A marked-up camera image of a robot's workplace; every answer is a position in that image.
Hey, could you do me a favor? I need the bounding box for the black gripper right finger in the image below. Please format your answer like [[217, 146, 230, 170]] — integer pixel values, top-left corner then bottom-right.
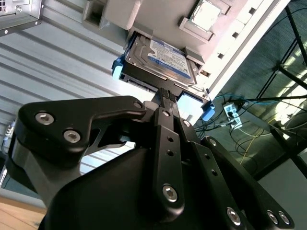
[[167, 91, 295, 230]]

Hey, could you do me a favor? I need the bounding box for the hard disk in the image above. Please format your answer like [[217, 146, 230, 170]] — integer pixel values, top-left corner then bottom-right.
[[111, 33, 216, 122]]

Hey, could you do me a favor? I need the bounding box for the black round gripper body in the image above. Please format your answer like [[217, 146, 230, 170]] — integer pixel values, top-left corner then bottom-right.
[[5, 134, 231, 230]]

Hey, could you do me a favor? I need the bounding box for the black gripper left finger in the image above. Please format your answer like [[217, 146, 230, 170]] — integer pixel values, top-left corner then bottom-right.
[[19, 88, 186, 217]]

